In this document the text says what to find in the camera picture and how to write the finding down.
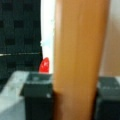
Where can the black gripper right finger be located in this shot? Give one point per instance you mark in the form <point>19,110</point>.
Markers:
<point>107,105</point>

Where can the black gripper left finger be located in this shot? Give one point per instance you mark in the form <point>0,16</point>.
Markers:
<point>38,95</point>

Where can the toast bread slice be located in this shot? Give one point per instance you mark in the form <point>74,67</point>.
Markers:
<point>80,27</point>

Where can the red tomato slice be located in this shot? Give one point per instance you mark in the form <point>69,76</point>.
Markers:
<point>44,66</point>

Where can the white round divided tray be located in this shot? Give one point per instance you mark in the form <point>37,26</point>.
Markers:
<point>47,26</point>

